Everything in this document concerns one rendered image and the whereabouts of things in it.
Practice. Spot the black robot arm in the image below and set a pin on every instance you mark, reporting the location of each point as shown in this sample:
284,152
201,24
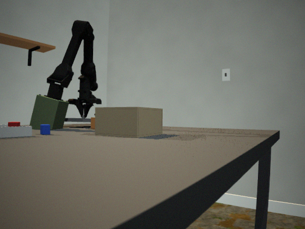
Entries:
63,73

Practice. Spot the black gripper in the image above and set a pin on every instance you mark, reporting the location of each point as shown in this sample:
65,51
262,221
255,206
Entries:
84,93

